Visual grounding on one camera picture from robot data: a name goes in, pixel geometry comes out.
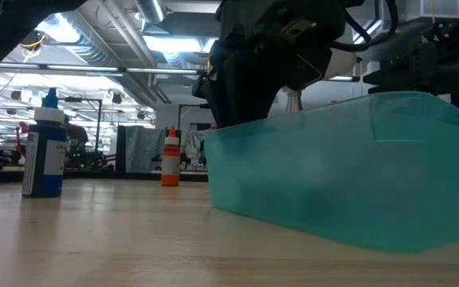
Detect silver ventilation duct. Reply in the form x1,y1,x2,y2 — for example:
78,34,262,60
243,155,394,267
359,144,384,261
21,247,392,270
133,0,167,25

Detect green translucent plastic bin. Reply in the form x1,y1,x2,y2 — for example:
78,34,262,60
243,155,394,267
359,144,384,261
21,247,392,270
202,90,459,254

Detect person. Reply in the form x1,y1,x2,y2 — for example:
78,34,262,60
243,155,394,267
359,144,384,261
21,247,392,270
62,114,90,168

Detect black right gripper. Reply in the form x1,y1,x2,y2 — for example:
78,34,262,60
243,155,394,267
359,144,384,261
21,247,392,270
363,39,453,96

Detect black metal stand frame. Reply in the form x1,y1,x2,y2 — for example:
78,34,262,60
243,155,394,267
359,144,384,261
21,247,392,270
40,97,104,155

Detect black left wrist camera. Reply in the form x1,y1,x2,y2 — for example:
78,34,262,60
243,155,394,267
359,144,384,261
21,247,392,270
291,23,334,92

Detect grey curtain panel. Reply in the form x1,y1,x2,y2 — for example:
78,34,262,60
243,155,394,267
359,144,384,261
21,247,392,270
116,124,167,174

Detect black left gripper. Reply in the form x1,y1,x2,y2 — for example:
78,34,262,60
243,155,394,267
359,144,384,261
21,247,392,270
191,0,351,129

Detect pink small bottle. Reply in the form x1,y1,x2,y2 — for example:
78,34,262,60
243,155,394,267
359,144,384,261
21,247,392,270
160,125,182,188

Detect large blue food coloring bottle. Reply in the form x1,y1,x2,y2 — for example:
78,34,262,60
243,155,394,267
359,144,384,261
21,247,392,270
21,87,69,199

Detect long ceiling light strip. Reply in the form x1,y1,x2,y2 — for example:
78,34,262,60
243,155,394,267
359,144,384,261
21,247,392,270
0,62,202,77

